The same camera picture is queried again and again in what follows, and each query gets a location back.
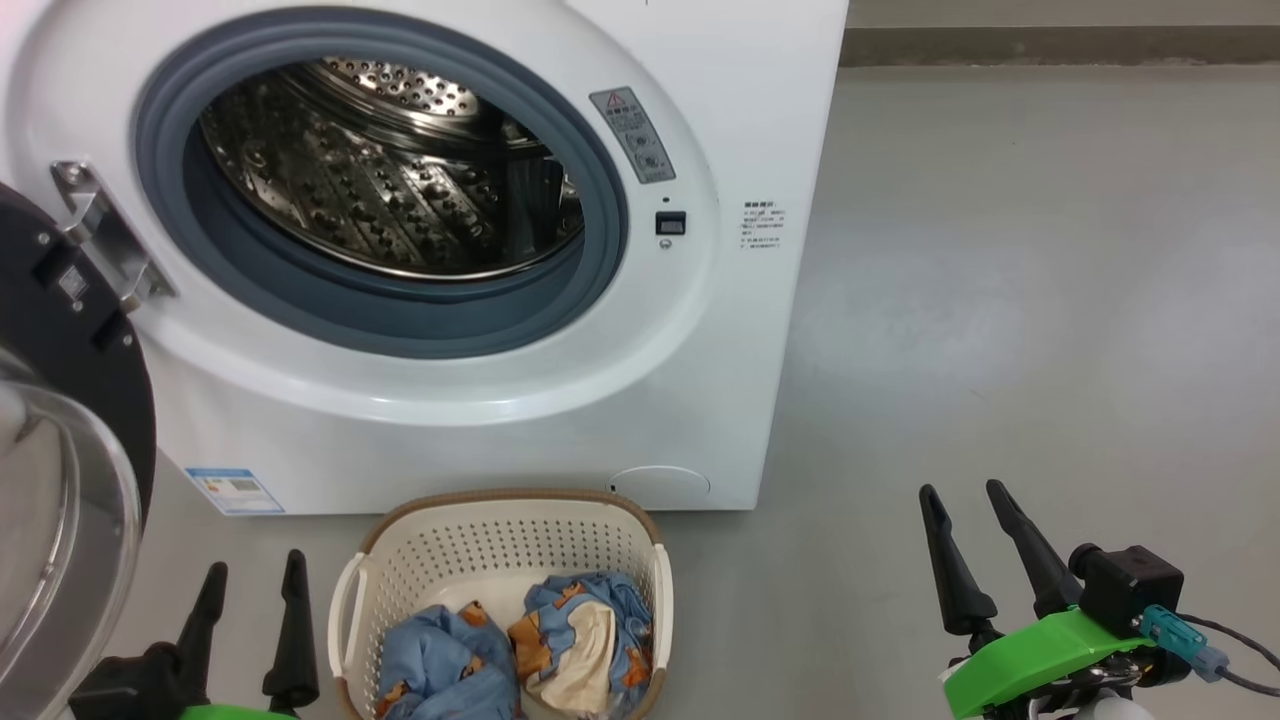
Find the small printed text sticker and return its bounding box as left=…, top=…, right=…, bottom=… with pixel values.
left=741, top=200, right=787, bottom=251

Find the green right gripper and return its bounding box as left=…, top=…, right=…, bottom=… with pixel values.
left=918, top=479, right=1167, bottom=720

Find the blue cartoon print garment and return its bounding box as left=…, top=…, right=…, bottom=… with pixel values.
left=375, top=602, right=521, bottom=720

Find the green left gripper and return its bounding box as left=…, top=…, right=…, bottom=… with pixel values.
left=175, top=549, right=321, bottom=720

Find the metal door hinge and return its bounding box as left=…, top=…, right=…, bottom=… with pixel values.
left=50, top=160, right=178, bottom=313

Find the grey warning label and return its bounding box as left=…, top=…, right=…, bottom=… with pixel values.
left=589, top=87, right=677, bottom=185

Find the round white filter cover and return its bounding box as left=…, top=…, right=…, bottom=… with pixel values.
left=610, top=465, right=711, bottom=506

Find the blue garment with cream lining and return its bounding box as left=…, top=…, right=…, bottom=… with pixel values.
left=508, top=571, right=654, bottom=716

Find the black cable with teal plug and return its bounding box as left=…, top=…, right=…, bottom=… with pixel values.
left=1140, top=604, right=1280, bottom=699

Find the black round glass washer door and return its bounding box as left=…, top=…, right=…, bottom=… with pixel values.
left=0, top=182, right=158, bottom=720

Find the cream perforated laundry basket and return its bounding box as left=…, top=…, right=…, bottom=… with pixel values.
left=328, top=489, right=674, bottom=720

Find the blue energy label sticker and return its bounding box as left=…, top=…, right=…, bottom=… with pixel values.
left=185, top=467, right=286, bottom=516

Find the white front-load washing machine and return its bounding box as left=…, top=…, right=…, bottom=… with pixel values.
left=0, top=0, right=849, bottom=517

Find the grey rubber door gasket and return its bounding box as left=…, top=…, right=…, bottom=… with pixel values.
left=133, top=20, right=629, bottom=359

